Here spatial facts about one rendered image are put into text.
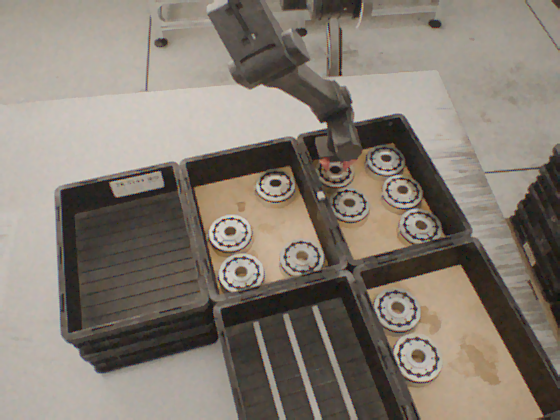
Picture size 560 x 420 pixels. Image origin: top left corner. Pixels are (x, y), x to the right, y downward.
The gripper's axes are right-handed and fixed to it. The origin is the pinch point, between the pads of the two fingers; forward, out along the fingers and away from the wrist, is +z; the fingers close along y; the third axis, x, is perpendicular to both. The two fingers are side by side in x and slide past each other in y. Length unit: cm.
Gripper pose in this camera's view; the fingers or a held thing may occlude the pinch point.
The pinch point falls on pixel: (335, 168)
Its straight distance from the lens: 132.8
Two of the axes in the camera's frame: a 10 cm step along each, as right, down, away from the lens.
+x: -1.6, -8.1, 5.6
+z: 0.1, 5.7, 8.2
